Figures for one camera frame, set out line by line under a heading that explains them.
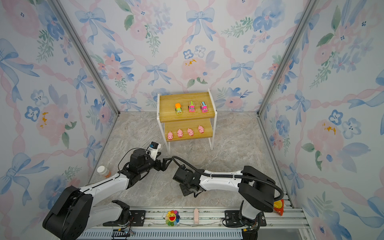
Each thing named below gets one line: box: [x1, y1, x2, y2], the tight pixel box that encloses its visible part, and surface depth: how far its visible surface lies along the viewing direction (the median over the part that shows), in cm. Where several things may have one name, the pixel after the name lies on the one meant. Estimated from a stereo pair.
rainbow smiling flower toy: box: [165, 210, 180, 227], surface depth 75 cm
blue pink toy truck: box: [200, 101, 209, 113], surface depth 76 cm
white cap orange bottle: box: [97, 165, 112, 178], surface depth 85 cm
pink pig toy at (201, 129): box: [198, 125, 205, 134], surface depth 90 cm
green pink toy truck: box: [188, 101, 196, 113], surface depth 76 cm
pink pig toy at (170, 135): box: [167, 131, 173, 141], surface depth 86 cm
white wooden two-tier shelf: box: [156, 88, 218, 155], surface depth 80 cm
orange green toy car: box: [175, 103, 183, 115], surface depth 75 cm
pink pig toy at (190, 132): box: [187, 128, 194, 137], surface depth 88 cm
